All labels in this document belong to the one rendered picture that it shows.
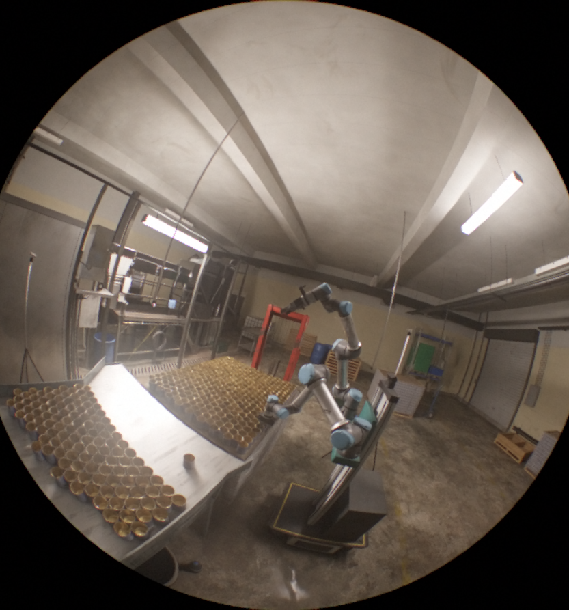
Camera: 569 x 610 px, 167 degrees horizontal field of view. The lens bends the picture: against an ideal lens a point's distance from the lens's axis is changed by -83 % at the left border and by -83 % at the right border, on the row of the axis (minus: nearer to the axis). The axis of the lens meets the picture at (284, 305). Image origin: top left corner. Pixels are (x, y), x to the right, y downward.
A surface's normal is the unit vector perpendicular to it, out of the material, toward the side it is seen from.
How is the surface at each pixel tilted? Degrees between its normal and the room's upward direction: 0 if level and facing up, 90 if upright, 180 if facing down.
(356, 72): 180
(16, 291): 90
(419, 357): 90
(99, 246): 90
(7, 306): 90
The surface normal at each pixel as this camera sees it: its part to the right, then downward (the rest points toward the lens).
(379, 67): -0.29, 0.96
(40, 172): 0.91, 0.27
